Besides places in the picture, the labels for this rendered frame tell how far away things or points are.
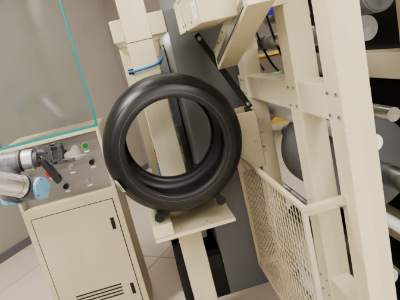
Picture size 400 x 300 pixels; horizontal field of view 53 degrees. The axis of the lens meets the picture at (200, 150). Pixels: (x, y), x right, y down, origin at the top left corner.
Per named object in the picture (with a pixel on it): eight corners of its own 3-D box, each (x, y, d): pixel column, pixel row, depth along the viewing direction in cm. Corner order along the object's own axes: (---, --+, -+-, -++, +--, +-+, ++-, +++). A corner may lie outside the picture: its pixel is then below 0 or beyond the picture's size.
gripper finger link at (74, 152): (84, 145, 170) (62, 149, 169) (87, 159, 171) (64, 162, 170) (85, 144, 173) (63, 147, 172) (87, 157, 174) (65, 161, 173)
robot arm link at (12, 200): (15, 206, 162) (10, 175, 162) (-4, 208, 168) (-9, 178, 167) (34, 201, 171) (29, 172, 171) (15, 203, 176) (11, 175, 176)
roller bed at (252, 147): (230, 163, 229) (219, 112, 222) (255, 156, 231) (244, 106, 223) (239, 172, 210) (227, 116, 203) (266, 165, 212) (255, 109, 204)
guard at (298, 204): (258, 264, 234) (233, 150, 217) (261, 263, 234) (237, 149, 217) (333, 382, 147) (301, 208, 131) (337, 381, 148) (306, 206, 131)
